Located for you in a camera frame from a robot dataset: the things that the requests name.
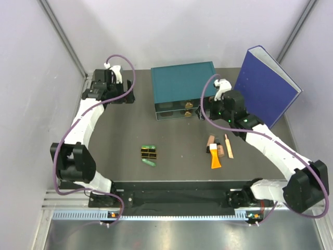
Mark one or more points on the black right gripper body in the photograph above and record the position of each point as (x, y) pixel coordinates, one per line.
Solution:
(217, 111)

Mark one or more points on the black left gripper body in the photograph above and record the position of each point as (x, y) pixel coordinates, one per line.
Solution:
(116, 89)

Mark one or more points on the teal drawer organizer box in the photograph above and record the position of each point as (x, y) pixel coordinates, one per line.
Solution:
(177, 89)

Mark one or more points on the green mascara tube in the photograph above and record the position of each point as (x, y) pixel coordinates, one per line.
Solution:
(149, 146)
(148, 162)

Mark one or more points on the orange cosmetic tube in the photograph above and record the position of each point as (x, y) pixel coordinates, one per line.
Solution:
(215, 162)

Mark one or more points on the black gold eyeshadow palette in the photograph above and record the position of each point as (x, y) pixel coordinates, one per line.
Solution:
(148, 153)

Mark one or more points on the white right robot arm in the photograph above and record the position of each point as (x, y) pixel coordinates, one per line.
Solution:
(306, 182)

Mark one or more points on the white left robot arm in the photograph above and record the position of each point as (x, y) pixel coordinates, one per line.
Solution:
(72, 161)

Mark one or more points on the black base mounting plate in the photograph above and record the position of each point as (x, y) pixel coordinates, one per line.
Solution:
(177, 198)

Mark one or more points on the blue ring binder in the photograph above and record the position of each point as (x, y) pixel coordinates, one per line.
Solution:
(267, 88)

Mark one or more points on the grey slotted cable duct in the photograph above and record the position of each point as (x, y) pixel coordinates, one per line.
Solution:
(240, 215)

